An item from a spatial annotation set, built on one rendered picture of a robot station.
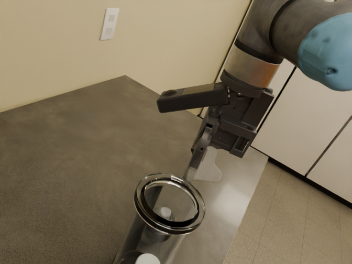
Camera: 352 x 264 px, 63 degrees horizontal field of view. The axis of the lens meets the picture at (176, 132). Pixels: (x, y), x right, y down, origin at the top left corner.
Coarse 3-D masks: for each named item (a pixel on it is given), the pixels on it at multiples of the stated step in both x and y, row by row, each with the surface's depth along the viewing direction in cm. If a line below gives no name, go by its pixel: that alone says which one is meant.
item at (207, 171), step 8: (208, 152) 48; (216, 152) 48; (208, 160) 48; (192, 168) 47; (200, 168) 48; (208, 168) 48; (216, 168) 48; (184, 176) 49; (192, 176) 48; (200, 176) 48; (208, 176) 48; (216, 176) 48
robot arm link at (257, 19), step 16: (256, 0) 38; (272, 0) 36; (288, 0) 34; (256, 16) 38; (272, 16) 35; (240, 32) 41; (256, 32) 38; (240, 48) 40; (256, 48) 39; (272, 48) 37
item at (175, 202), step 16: (160, 176) 45; (176, 176) 47; (144, 192) 41; (160, 192) 47; (176, 192) 47; (192, 192) 45; (144, 208) 39; (160, 208) 49; (176, 208) 48; (192, 208) 45; (128, 224) 45; (144, 224) 40; (160, 224) 38; (176, 224) 39; (192, 224) 40; (128, 240) 44; (144, 240) 41; (160, 240) 40; (176, 240) 41; (128, 256) 45; (144, 256) 43; (160, 256) 42
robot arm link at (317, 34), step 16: (304, 0) 33; (320, 0) 32; (288, 16) 33; (304, 16) 31; (320, 16) 29; (336, 16) 28; (272, 32) 35; (288, 32) 32; (304, 32) 30; (320, 32) 29; (336, 32) 27; (288, 48) 33; (304, 48) 30; (320, 48) 28; (336, 48) 27; (304, 64) 31; (320, 64) 29; (336, 64) 27; (320, 80) 30; (336, 80) 29
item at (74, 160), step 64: (0, 128) 74; (64, 128) 83; (128, 128) 94; (192, 128) 109; (0, 192) 59; (64, 192) 65; (128, 192) 71; (0, 256) 49; (64, 256) 53; (192, 256) 63
